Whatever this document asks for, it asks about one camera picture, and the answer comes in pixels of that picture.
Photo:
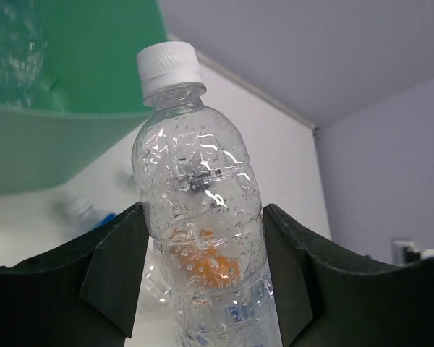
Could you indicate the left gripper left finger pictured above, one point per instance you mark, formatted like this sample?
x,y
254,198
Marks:
x,y
82,293

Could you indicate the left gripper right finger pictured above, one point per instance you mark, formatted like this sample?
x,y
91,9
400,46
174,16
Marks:
x,y
327,295

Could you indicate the clear bottle white cap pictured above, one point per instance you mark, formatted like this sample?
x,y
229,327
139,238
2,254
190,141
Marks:
x,y
203,207

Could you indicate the green plastic bin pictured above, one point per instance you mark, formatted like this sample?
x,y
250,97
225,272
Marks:
x,y
69,87

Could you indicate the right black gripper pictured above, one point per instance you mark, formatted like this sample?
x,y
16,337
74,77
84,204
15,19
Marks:
x,y
405,251

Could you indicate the blue label bottle large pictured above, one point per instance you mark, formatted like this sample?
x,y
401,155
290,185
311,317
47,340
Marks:
x,y
83,216

